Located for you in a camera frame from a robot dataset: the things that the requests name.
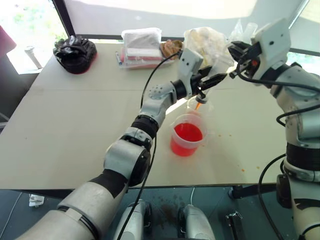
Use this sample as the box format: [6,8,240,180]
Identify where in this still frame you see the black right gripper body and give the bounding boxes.
[246,42,263,70]

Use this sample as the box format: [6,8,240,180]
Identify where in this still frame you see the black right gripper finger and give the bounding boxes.
[229,60,249,79]
[227,40,251,61]

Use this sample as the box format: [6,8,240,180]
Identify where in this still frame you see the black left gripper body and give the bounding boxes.
[190,71,210,95]

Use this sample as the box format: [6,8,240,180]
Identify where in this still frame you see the clear plastic syringe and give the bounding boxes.
[193,89,210,111]

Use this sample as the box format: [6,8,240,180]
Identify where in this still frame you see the empty clear plastic cup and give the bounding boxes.
[185,95,214,119]

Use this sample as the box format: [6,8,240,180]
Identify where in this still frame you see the clear cup with red liquid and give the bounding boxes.
[169,113,214,159]

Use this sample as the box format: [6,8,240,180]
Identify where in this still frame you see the clear bag with yellowish contents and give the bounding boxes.
[183,26,236,74]

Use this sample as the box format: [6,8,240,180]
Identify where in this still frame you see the brown round snack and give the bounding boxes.
[159,39,185,58]

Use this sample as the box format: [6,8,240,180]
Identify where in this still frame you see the clear box with pink packs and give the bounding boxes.
[119,46,176,71]

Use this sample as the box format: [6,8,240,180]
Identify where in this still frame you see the white cloth in plastic wrap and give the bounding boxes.
[121,27,163,50]

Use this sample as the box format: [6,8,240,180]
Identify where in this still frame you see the black table leg foot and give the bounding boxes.
[228,184,279,201]

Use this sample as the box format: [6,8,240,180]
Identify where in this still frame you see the black crumpled plastic bag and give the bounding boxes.
[52,35,98,75]

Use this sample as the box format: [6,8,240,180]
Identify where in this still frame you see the silver rounded robot leg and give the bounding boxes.
[176,203,216,240]
[119,198,154,240]

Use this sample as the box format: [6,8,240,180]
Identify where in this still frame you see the black metal clip tool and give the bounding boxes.
[224,211,244,240]

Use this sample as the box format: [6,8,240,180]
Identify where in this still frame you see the white paper scrap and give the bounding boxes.
[28,193,46,208]

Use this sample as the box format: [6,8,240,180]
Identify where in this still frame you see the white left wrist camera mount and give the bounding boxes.
[176,47,205,97]

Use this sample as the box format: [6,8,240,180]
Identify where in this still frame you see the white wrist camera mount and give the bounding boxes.
[176,47,205,97]
[249,17,292,81]

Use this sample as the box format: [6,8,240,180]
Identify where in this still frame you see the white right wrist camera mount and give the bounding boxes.
[249,17,292,81]

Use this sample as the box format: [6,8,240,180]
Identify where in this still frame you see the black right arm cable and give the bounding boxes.
[235,56,320,89]
[258,152,305,240]

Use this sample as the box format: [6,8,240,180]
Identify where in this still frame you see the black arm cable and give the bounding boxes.
[258,152,305,240]
[116,51,182,240]
[235,56,320,89]

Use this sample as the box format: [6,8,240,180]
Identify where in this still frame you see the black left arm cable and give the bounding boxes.
[116,51,182,240]

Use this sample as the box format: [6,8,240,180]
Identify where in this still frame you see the black window frame post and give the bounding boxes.
[51,0,77,36]

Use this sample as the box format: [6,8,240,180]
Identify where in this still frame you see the white cylinder post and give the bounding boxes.
[24,45,43,71]

